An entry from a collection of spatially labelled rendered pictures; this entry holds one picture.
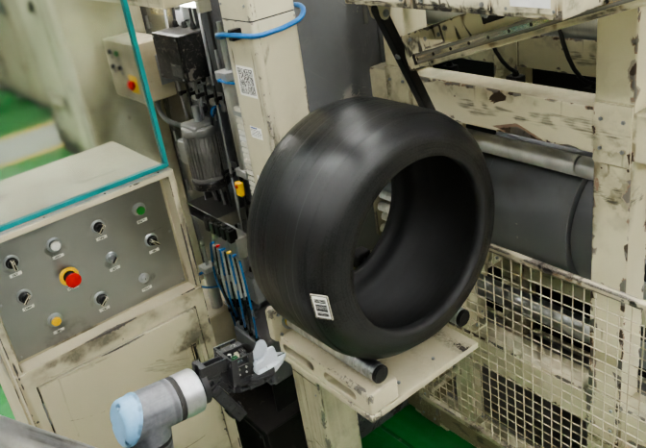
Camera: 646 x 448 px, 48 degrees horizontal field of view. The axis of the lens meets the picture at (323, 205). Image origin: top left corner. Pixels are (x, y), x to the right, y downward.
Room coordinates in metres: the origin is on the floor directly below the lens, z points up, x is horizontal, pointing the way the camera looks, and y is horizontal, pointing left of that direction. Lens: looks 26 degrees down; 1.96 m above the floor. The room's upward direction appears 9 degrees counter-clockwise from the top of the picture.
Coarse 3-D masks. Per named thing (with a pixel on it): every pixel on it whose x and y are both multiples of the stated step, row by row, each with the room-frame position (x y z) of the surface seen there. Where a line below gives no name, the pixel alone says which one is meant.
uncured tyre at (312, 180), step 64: (320, 128) 1.44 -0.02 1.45; (384, 128) 1.37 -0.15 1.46; (448, 128) 1.44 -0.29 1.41; (256, 192) 1.42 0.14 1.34; (320, 192) 1.28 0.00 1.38; (448, 192) 1.65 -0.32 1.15; (256, 256) 1.36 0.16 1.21; (320, 256) 1.23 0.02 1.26; (384, 256) 1.65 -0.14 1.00; (448, 256) 1.58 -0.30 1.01; (320, 320) 1.23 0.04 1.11; (384, 320) 1.49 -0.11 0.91; (448, 320) 1.40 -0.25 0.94
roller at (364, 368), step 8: (296, 328) 1.52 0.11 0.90; (312, 336) 1.47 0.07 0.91; (320, 344) 1.44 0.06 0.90; (336, 352) 1.39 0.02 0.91; (344, 360) 1.36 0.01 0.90; (352, 360) 1.35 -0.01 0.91; (360, 360) 1.33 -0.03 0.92; (368, 360) 1.32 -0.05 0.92; (376, 360) 1.33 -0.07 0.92; (360, 368) 1.32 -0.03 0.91; (368, 368) 1.30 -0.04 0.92; (376, 368) 1.29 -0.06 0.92; (384, 368) 1.30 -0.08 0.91; (368, 376) 1.30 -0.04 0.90; (376, 376) 1.28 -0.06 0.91; (384, 376) 1.30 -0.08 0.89
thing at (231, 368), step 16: (224, 352) 1.20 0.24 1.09; (240, 352) 1.21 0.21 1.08; (192, 368) 1.17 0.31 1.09; (208, 368) 1.15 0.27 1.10; (224, 368) 1.17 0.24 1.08; (240, 368) 1.18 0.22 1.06; (208, 384) 1.13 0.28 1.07; (224, 384) 1.17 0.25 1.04; (240, 384) 1.17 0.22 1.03; (208, 400) 1.12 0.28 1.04
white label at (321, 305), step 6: (312, 294) 1.22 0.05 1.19; (312, 300) 1.22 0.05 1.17; (318, 300) 1.21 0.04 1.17; (324, 300) 1.21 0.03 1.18; (318, 306) 1.22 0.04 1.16; (324, 306) 1.21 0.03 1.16; (330, 306) 1.21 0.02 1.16; (318, 312) 1.22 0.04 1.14; (324, 312) 1.21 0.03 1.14; (330, 312) 1.21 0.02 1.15; (324, 318) 1.22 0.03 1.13; (330, 318) 1.21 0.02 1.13
